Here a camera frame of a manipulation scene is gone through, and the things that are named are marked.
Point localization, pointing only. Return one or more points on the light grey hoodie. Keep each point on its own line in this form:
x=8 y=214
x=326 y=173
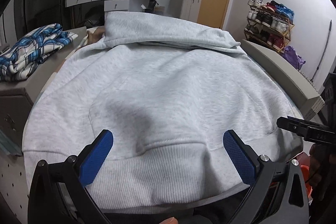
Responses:
x=167 y=89

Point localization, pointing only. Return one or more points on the person's left hand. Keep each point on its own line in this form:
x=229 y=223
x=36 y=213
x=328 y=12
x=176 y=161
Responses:
x=171 y=220

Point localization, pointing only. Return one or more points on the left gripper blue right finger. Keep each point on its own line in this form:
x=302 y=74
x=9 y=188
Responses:
x=277 y=192

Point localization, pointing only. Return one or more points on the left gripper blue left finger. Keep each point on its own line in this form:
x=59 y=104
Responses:
x=58 y=191

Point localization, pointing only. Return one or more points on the purple bag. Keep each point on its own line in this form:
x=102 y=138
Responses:
x=290 y=55

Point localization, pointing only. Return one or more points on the blue plaid shirt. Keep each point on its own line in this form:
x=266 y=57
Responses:
x=22 y=59

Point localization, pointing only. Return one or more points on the bamboo shoe rack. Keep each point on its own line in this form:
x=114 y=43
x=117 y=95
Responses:
x=269 y=24

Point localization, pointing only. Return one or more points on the checkered bed sheet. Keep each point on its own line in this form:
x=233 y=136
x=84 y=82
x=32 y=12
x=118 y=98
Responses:
x=93 y=35

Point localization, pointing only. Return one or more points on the person's right hand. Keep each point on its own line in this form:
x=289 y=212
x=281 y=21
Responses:
x=322 y=166

